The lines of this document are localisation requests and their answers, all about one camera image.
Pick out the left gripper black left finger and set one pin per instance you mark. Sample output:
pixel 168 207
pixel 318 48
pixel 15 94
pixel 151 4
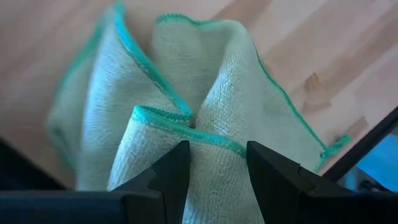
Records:
pixel 168 193

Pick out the mint green microfiber towel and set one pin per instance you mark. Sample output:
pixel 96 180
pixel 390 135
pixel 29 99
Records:
pixel 224 93

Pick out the black table edge rail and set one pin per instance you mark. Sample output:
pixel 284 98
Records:
pixel 363 144

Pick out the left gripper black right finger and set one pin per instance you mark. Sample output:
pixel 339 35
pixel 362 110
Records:
pixel 280 193

